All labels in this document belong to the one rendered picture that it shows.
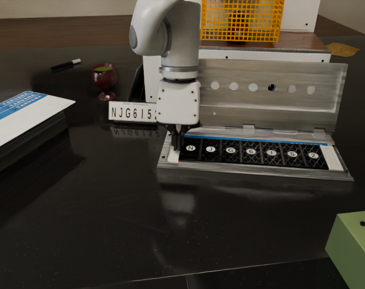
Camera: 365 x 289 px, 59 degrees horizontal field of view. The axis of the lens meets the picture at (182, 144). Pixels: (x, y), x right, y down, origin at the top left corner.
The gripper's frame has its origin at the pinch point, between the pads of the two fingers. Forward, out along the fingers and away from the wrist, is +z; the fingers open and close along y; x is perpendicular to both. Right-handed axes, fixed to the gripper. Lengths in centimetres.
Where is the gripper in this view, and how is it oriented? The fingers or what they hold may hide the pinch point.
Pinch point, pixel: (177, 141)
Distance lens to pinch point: 80.3
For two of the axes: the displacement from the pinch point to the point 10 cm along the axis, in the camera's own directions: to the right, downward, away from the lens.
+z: -0.3, 9.3, 3.6
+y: 9.9, 0.7, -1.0
